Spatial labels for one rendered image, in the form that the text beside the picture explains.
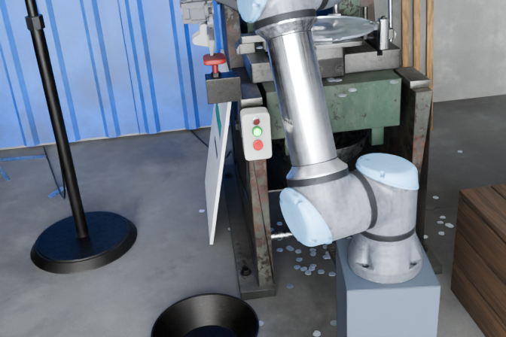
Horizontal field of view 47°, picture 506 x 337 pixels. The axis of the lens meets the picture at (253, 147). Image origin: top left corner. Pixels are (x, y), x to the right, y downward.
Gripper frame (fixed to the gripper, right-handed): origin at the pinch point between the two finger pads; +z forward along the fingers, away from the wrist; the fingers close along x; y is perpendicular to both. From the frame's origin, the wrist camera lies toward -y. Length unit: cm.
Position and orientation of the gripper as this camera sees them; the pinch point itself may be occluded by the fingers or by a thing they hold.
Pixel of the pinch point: (213, 50)
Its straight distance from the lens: 158.2
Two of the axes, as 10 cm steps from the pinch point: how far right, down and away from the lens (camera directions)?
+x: 1.2, 4.0, -9.1
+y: -9.9, 1.1, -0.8
